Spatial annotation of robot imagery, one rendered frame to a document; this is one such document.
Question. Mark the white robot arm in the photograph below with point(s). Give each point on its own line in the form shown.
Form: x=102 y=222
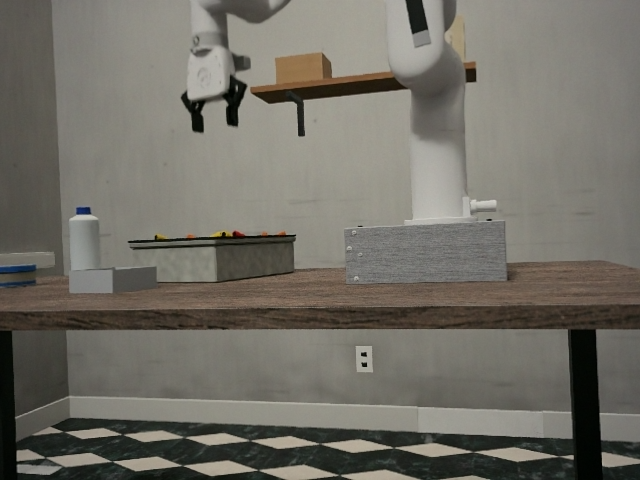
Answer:
x=421 y=60

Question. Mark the round tin with blue rim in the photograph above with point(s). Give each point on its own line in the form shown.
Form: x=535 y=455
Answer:
x=17 y=276

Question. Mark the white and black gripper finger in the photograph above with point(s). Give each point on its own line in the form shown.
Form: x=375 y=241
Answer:
x=196 y=118
x=234 y=103

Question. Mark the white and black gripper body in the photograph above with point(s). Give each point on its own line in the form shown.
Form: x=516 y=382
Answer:
x=209 y=73

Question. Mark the white bottle with blue cap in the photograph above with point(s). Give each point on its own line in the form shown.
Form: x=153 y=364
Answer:
x=84 y=240

